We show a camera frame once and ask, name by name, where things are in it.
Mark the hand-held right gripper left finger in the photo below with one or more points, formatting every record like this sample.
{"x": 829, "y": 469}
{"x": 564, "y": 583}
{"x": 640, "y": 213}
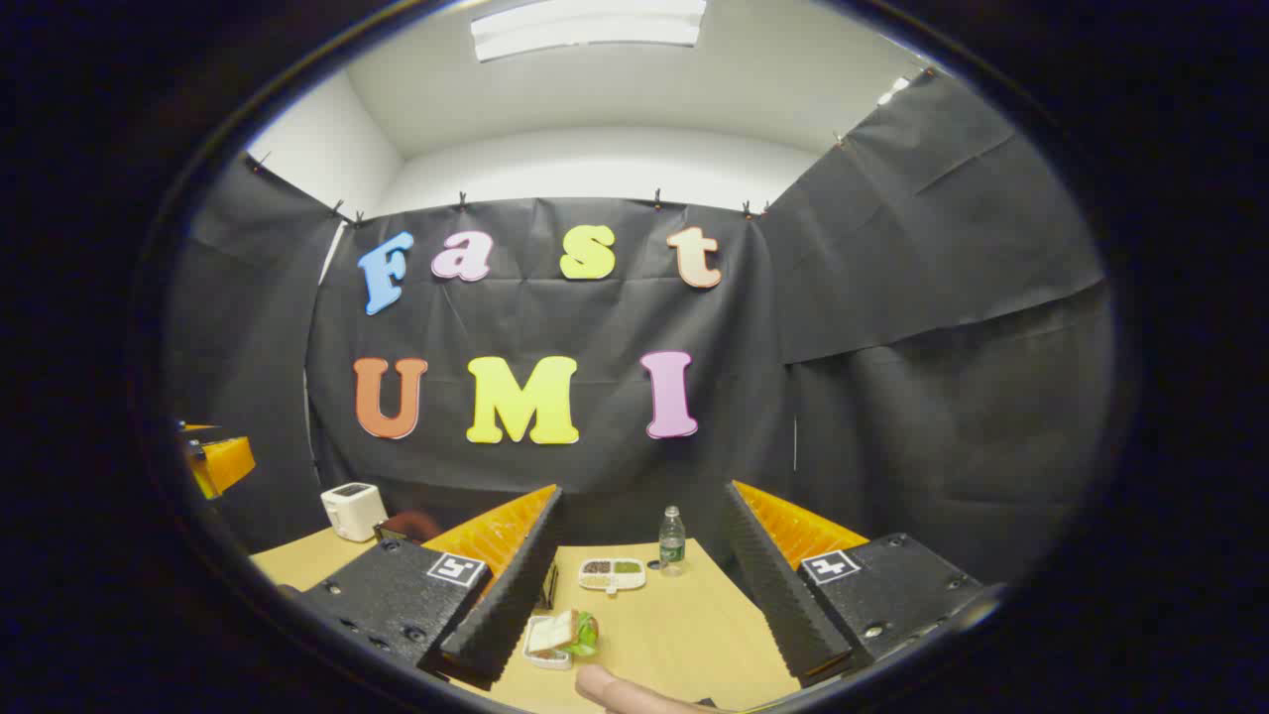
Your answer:
{"x": 516, "y": 605}

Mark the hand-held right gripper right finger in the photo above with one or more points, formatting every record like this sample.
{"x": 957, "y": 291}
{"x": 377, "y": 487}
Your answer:
{"x": 783, "y": 605}

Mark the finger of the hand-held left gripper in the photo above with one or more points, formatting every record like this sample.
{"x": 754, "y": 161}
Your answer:
{"x": 223, "y": 464}

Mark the lettuce sandwich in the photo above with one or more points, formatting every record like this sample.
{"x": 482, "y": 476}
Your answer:
{"x": 555, "y": 630}

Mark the black electric oven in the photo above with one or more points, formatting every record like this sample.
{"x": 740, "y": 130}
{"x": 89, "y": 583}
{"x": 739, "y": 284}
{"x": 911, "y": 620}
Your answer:
{"x": 406, "y": 528}

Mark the white ribbed tray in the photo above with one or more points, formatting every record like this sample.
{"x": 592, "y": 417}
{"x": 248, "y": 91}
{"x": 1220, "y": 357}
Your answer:
{"x": 545, "y": 660}

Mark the white divided snack dish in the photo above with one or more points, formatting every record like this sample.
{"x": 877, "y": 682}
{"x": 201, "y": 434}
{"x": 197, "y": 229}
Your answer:
{"x": 612, "y": 573}

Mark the clear water bottle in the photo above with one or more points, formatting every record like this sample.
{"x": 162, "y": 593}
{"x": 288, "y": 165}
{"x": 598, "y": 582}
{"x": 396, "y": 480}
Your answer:
{"x": 672, "y": 545}

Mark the white toaster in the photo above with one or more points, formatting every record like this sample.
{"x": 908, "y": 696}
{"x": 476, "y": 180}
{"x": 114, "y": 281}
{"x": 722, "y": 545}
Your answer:
{"x": 352, "y": 511}

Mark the small ceiling light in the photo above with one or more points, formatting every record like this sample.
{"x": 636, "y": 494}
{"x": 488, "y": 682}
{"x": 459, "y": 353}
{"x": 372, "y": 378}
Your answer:
{"x": 892, "y": 90}

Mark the long ceiling light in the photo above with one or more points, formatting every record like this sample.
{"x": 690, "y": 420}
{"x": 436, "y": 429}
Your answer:
{"x": 585, "y": 30}

